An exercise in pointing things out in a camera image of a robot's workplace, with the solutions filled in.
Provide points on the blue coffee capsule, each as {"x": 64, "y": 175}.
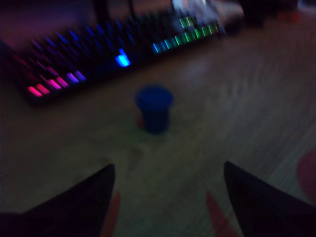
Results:
{"x": 154, "y": 108}

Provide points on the black monitor stand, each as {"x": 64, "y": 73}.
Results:
{"x": 100, "y": 10}

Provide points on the black backlit keyboard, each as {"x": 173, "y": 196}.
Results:
{"x": 98, "y": 49}

